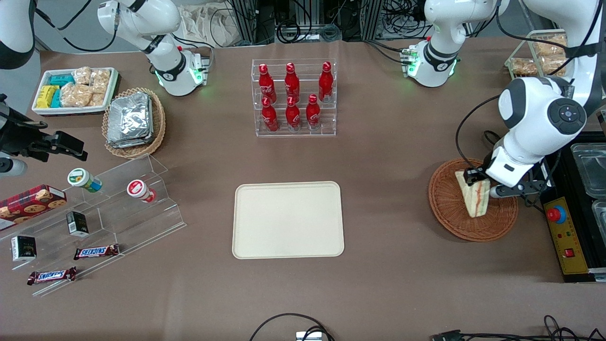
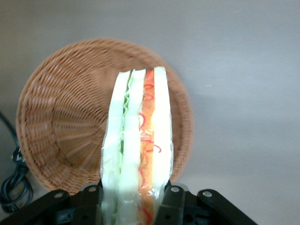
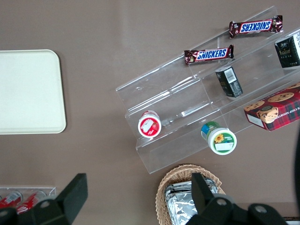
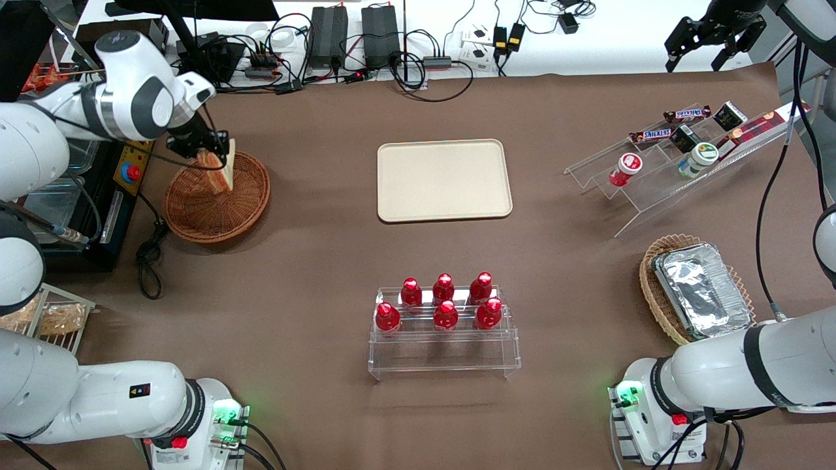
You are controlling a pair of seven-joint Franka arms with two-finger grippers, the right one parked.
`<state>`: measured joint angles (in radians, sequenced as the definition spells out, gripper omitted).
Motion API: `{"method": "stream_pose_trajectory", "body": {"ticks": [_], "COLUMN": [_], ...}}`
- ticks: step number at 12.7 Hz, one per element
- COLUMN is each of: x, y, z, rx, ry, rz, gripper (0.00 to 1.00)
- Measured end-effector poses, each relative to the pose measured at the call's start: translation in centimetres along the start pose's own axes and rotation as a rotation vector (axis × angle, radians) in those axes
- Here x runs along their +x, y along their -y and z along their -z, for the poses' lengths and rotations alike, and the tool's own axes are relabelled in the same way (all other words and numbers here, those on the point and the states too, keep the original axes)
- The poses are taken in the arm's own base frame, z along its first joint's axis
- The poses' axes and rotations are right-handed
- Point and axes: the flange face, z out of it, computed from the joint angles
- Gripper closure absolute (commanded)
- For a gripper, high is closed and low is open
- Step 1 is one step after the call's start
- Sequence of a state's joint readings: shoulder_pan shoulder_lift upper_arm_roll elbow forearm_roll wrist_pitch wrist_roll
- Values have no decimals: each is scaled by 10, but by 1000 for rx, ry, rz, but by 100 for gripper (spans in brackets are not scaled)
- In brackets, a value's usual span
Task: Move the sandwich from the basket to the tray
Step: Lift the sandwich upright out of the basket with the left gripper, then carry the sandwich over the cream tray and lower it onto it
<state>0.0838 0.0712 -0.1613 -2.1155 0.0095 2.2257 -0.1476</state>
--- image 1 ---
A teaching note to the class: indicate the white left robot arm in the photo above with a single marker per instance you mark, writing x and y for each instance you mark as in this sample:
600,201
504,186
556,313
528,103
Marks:
525,109

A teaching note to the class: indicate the silver foil pouch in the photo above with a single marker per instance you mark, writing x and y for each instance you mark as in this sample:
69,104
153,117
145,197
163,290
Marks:
129,116
130,142

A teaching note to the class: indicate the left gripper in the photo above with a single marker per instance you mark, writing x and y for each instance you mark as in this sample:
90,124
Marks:
475,174

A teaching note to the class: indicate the green lid cup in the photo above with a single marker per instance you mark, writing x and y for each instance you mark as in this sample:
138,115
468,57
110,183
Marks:
81,178

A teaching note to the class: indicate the red cookie box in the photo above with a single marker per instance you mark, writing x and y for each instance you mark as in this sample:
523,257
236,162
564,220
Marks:
28,203

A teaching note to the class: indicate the round brown wicker basket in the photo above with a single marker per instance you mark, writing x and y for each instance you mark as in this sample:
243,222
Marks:
450,208

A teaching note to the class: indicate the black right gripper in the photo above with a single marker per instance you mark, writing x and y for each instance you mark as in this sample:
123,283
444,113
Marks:
19,139

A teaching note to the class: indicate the white rectangular snack tray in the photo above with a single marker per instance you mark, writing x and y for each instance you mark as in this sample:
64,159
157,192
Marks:
111,90

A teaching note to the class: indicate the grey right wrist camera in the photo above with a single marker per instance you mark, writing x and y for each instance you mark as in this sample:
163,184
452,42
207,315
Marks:
12,167

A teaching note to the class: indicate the teal snack packet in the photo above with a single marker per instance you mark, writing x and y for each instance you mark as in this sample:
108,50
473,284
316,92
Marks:
61,79
56,99

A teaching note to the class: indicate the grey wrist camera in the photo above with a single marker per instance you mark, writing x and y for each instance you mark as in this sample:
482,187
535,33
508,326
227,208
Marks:
12,167
518,189

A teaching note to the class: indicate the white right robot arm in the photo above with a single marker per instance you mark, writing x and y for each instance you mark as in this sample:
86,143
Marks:
142,19

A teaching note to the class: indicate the snickers bar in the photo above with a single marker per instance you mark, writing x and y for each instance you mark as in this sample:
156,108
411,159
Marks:
97,252
52,276

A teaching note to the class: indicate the clear acrylic bottle rack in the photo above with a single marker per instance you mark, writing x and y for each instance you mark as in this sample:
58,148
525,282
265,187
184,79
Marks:
326,128

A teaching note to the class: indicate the red cola bottle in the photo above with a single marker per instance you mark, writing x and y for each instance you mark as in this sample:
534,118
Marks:
292,116
313,114
270,118
325,83
267,85
292,83

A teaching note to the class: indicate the red lid cup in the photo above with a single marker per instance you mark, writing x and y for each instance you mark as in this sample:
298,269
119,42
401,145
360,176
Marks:
138,189

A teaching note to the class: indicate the clear plastic container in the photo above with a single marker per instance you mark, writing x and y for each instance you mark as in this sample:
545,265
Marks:
600,215
591,170

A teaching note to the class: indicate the clear rice cracker bag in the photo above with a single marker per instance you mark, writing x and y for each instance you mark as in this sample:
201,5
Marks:
101,80
97,99
75,94
82,76

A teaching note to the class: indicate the black machine with yellow panel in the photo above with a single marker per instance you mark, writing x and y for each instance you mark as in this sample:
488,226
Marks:
568,237

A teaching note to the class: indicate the oval tan wicker basket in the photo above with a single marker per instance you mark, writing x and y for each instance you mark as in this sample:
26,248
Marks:
158,123

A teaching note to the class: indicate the small silver device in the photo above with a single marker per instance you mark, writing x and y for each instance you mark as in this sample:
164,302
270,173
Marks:
308,336

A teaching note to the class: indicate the aluminium frame post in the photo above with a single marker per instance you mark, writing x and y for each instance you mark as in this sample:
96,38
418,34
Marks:
371,16
246,19

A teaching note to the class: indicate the clear bagged pastry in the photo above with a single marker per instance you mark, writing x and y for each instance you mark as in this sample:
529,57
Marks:
553,65
549,49
523,66

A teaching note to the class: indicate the yellow snack packet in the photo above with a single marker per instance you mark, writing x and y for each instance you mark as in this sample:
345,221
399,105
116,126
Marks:
46,97

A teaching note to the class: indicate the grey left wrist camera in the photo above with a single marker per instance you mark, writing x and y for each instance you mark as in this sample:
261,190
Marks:
518,189

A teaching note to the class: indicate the small black box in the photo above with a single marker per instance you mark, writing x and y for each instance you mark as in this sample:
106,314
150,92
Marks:
77,224
23,248

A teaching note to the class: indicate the clear acrylic stepped shelf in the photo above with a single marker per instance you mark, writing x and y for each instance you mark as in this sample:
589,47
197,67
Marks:
123,222

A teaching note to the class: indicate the triangular sandwich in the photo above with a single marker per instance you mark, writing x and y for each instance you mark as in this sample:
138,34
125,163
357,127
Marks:
476,201

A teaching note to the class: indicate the beige cloth bag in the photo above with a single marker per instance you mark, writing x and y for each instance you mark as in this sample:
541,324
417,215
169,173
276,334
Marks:
208,23

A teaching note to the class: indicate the cream plastic tray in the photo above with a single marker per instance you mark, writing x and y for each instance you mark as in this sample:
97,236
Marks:
288,220

